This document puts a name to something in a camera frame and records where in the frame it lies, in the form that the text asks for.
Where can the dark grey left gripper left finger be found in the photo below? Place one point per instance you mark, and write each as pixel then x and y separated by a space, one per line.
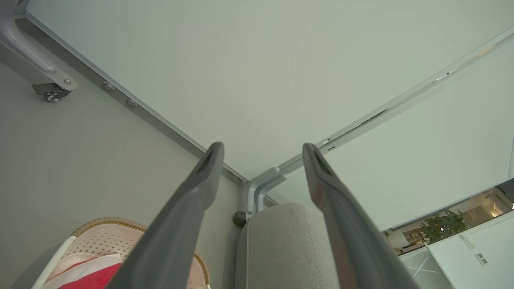
pixel 172 249

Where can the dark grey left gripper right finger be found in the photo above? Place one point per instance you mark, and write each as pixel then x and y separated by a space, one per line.
pixel 357 253

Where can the red garment with white band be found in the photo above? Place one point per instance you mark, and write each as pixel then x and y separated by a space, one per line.
pixel 92 279

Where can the grey fabric sofa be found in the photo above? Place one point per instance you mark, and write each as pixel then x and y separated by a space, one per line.
pixel 281 249

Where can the cream plastic laundry basket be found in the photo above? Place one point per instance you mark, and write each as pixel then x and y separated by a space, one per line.
pixel 100 239

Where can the black caster wheel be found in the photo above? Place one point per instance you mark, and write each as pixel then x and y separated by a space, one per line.
pixel 51 92
pixel 239 218

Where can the green potted plant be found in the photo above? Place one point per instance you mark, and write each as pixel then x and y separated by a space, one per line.
pixel 443 225

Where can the round silver floor foot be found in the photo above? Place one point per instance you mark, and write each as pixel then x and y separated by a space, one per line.
pixel 109 86
pixel 132 102

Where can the grey metal stand leg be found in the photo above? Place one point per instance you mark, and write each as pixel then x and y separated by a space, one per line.
pixel 28 52

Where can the white wall power strip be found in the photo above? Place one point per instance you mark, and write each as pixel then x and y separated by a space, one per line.
pixel 468 241

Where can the white wall switch panel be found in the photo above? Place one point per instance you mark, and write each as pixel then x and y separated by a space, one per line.
pixel 481 259

